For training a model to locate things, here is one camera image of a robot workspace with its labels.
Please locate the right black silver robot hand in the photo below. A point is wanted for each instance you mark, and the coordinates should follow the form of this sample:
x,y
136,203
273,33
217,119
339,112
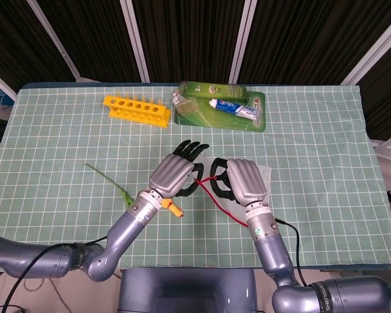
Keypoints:
x,y
247,181

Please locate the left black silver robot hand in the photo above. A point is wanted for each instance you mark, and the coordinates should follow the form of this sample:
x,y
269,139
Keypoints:
x,y
171,172

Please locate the clear mesh zipper pouch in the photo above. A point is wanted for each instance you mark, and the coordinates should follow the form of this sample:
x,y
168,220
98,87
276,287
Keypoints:
x,y
233,208

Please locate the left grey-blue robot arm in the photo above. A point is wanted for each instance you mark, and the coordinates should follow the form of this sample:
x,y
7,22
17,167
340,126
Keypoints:
x,y
124,228

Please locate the yellow rubber chicken toy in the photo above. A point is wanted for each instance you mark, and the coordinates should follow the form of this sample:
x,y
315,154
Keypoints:
x,y
174,208

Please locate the artificial pink tulip flower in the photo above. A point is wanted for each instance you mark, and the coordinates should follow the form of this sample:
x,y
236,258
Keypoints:
x,y
125,195

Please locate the green blister pack card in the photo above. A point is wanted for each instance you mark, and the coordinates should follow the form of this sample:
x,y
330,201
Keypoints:
x,y
225,119

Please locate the yellow test tube rack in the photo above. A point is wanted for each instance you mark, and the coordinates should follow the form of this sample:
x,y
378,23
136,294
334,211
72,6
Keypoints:
x,y
140,111

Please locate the crumpled clear plastic wrapper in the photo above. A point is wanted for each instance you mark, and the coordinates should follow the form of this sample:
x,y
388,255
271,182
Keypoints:
x,y
182,102

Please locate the white blue toothpaste tube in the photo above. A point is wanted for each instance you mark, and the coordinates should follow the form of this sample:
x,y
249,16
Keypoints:
x,y
234,107

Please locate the green checked tablecloth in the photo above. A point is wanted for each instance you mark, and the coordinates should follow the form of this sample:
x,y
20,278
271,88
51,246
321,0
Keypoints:
x,y
84,146

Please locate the grey-blue robot torso base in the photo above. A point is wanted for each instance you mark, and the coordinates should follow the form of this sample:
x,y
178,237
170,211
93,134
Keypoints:
x,y
185,290

